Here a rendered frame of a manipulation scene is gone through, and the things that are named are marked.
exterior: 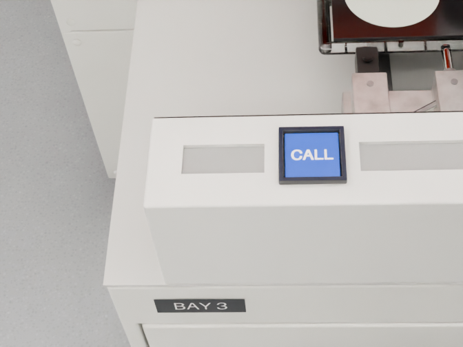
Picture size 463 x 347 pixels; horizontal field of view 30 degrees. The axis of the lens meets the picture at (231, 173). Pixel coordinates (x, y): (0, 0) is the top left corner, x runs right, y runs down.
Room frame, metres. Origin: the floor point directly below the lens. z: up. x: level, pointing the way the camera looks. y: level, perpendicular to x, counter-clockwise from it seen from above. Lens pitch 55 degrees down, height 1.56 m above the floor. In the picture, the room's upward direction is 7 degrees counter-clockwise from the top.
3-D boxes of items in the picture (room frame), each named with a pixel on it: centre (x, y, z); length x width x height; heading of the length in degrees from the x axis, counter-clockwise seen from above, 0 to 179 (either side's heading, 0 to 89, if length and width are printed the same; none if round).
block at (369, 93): (0.51, -0.14, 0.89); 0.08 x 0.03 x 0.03; 173
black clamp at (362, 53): (0.57, -0.15, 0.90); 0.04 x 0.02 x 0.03; 173
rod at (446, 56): (0.56, -0.23, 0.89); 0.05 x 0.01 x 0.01; 173
